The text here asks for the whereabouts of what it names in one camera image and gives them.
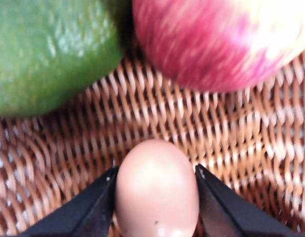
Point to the red yellow apple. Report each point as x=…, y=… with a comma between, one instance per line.
x=221, y=45

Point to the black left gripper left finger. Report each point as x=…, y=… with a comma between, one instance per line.
x=86, y=214

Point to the beige egg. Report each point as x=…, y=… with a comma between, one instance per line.
x=156, y=191

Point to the brown wicker basket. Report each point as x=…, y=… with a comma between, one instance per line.
x=251, y=140

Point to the green avocado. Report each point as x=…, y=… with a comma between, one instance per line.
x=53, y=50

